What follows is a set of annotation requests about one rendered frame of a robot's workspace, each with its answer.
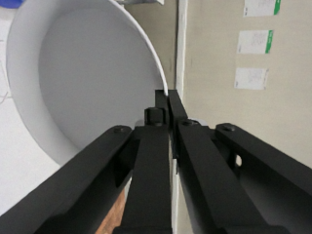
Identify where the white round plate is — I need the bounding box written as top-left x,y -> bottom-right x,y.
5,0 -> 169,167

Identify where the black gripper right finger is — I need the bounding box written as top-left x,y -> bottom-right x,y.
168,90 -> 312,234

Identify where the silver wire dish rack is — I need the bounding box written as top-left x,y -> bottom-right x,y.
0,39 -> 12,104

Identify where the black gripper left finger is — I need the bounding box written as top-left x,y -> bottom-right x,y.
0,90 -> 174,234

